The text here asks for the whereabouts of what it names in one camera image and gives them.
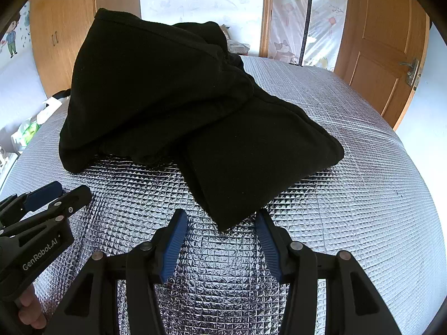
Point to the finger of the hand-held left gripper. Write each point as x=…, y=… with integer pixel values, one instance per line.
x=42, y=193
x=75, y=197

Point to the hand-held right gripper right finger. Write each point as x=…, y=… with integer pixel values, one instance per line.
x=269, y=244

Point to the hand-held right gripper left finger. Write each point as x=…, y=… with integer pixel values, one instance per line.
x=174, y=244

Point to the black pants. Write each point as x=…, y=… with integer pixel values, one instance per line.
x=157, y=94

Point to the person's left hand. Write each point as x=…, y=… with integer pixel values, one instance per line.
x=31, y=310

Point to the silver quilted foil mat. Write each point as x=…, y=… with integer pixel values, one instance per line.
x=349, y=146

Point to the wooden wardrobe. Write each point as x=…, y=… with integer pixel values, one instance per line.
x=70, y=24

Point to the cardboard box with label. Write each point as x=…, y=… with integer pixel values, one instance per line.
x=226, y=33

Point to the clear printed door curtain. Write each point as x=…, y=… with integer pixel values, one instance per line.
x=314, y=24

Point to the wooden door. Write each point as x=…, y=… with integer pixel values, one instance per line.
x=384, y=42

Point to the cartoon children wall sticker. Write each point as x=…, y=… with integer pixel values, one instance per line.
x=12, y=35

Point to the wooden door frame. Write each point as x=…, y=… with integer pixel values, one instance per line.
x=268, y=14

